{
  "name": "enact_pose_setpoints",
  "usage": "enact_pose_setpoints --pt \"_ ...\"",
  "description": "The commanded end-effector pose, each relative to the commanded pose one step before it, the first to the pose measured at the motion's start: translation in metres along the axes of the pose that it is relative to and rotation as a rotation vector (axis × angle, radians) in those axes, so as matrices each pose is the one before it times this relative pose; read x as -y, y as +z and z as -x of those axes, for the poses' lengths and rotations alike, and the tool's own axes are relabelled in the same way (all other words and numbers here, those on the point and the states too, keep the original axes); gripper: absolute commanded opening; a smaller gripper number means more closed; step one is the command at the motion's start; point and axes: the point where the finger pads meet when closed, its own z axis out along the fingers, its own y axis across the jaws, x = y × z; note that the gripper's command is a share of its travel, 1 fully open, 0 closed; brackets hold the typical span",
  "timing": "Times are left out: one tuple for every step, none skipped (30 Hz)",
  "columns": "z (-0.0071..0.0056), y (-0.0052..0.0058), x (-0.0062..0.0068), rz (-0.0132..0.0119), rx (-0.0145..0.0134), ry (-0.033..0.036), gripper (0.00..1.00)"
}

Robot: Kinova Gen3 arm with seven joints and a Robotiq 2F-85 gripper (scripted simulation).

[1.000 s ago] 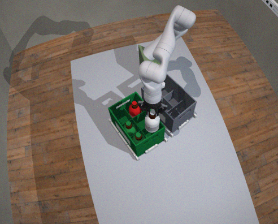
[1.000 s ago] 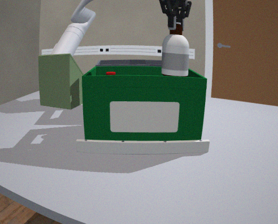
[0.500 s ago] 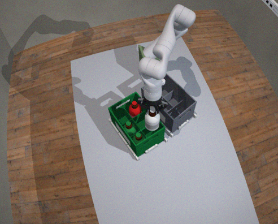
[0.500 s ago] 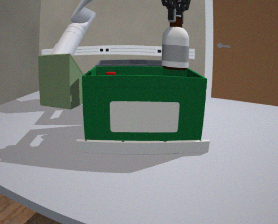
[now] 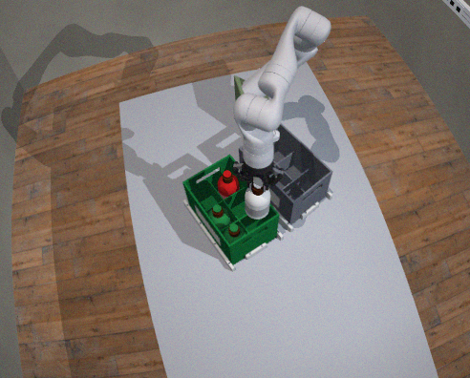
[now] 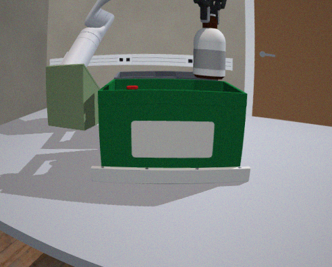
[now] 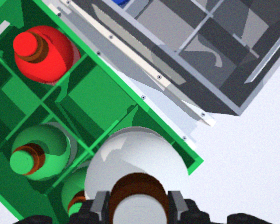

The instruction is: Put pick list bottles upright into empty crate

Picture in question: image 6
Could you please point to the green crate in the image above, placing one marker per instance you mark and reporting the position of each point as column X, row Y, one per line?
column 176, row 124

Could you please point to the white bottle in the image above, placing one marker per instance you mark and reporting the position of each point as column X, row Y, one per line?
column 209, row 52

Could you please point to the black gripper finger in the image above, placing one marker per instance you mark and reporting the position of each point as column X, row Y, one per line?
column 216, row 7
column 205, row 11

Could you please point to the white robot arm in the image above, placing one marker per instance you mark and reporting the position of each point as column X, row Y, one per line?
column 98, row 22

